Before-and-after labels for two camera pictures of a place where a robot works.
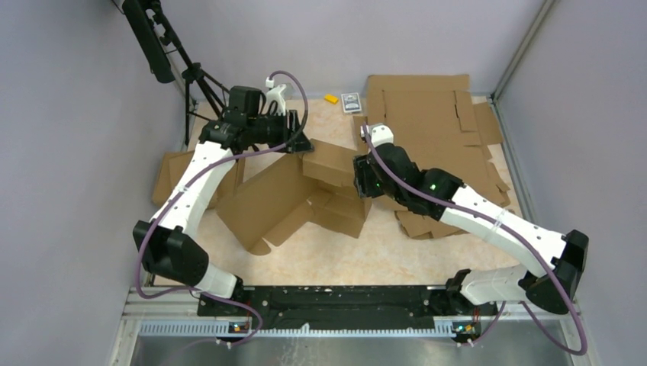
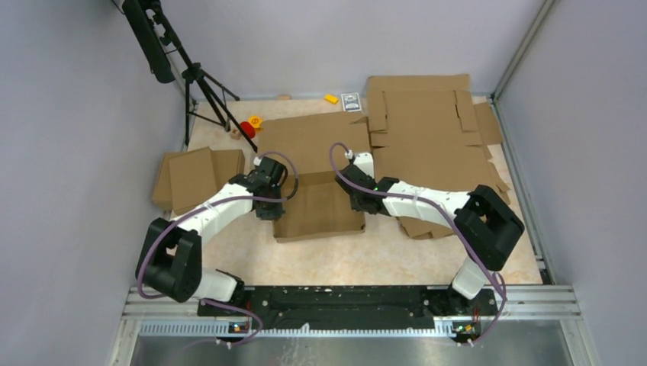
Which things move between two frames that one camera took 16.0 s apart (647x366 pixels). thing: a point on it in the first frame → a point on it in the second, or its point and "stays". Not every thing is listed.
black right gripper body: [389, 191] → [355, 203]
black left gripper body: [272, 130] → [271, 210]
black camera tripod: [154, 31] stays
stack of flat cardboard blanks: [434, 119] stays
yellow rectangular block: [331, 98] stays
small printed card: [351, 102] stays
